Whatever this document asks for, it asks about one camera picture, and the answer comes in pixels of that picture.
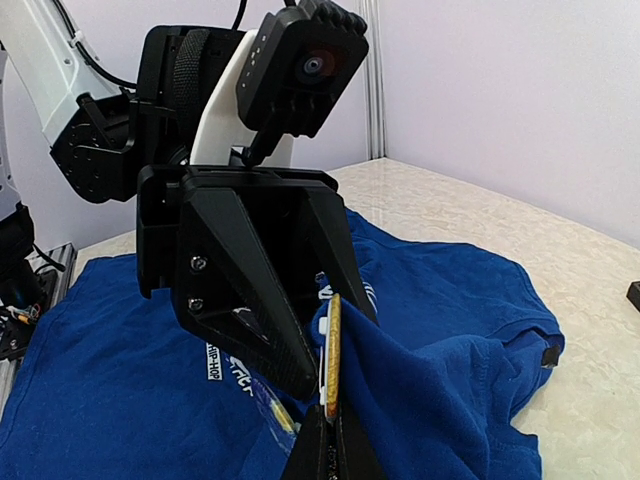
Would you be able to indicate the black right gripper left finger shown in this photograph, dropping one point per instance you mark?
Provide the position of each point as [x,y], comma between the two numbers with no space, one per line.
[307,458]

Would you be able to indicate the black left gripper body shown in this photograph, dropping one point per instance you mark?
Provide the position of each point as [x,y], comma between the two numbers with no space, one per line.
[270,196]

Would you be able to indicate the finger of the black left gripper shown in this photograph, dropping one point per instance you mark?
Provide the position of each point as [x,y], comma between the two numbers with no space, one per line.
[227,293]
[332,243]

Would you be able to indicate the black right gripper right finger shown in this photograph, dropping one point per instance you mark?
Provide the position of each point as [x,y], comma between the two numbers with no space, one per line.
[356,458]

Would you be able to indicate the sunset painting round brooch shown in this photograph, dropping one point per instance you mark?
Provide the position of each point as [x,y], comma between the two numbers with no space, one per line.
[330,359]

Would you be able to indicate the blue printed t-shirt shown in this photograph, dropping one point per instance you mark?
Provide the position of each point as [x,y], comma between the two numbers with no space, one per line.
[113,388]

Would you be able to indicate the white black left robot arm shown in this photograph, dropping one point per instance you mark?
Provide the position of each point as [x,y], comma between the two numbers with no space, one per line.
[102,131]

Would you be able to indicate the starry night round brooch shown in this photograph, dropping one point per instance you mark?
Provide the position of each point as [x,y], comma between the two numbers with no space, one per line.
[278,418]

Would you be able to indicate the aluminium corner post right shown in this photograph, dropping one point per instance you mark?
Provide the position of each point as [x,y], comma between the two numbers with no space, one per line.
[377,138]

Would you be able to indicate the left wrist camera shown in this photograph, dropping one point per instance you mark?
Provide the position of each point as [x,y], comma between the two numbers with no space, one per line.
[282,82]

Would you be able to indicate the black square frame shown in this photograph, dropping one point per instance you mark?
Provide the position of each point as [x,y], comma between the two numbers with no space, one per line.
[550,357]
[633,294]

